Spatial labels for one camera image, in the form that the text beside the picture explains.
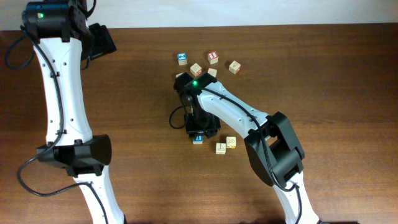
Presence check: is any blue-top block with L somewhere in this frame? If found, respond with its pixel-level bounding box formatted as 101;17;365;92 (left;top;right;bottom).
193;136;203;144

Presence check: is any sailboat block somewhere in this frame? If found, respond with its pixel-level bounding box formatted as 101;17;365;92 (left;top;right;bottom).
215;142;226;155

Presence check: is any yellow-edged block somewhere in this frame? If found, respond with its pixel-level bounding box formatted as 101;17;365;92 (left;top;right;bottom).
226;136;236;149

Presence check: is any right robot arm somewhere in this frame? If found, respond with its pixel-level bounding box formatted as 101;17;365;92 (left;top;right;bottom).
174;73;321;223

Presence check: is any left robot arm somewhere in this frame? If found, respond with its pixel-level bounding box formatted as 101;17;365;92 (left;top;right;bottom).
22;1;126;223

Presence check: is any block with 8, blue side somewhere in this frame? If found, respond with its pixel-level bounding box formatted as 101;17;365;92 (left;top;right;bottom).
208;68;217;77

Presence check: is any block with red E side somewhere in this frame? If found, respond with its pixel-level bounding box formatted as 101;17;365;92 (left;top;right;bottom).
190;63;203;77

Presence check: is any blue-top block with 2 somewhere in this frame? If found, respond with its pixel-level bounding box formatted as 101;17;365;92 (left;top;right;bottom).
177;53;187;65

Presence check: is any ice cream cone block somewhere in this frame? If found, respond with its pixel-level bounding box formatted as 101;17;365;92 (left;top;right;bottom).
229;60;241;74

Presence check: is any red-top block with I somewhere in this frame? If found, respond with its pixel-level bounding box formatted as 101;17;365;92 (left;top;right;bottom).
207;51;219;65

